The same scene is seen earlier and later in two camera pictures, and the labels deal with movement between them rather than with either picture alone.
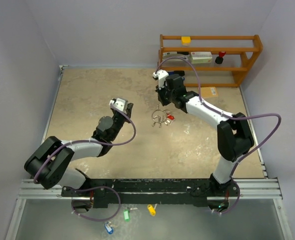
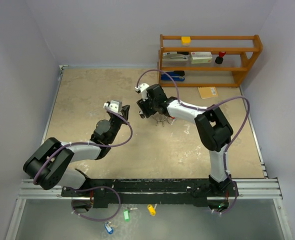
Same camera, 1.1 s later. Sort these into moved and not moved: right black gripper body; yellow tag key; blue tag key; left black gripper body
Moved: right black gripper body
Not moved: yellow tag key; blue tag key; left black gripper body
